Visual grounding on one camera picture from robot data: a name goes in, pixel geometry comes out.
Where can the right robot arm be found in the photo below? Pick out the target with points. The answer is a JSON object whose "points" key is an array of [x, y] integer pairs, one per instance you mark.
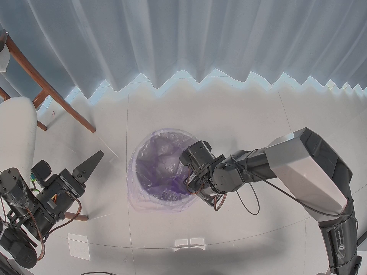
{"points": [[301, 167]]}

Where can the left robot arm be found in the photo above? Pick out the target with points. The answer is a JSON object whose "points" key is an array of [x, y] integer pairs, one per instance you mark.
{"points": [[13, 185]]}

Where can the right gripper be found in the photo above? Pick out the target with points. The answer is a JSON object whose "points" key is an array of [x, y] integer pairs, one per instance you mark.
{"points": [[206, 193]]}

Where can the wooden chair with white cushions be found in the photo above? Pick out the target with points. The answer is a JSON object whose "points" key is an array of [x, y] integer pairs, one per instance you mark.
{"points": [[17, 130]]}

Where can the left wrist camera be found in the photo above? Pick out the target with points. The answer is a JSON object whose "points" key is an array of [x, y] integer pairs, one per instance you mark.
{"points": [[41, 170]]}

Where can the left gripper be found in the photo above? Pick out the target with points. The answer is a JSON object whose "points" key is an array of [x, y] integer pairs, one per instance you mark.
{"points": [[64, 192]]}

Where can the white curtain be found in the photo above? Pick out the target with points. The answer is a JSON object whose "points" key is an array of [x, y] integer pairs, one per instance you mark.
{"points": [[183, 24]]}

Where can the white trash bin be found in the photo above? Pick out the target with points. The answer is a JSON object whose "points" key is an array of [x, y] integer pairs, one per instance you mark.
{"points": [[137, 167]]}

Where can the purple plastic bag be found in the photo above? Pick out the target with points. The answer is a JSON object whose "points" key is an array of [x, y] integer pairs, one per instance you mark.
{"points": [[160, 190]]}

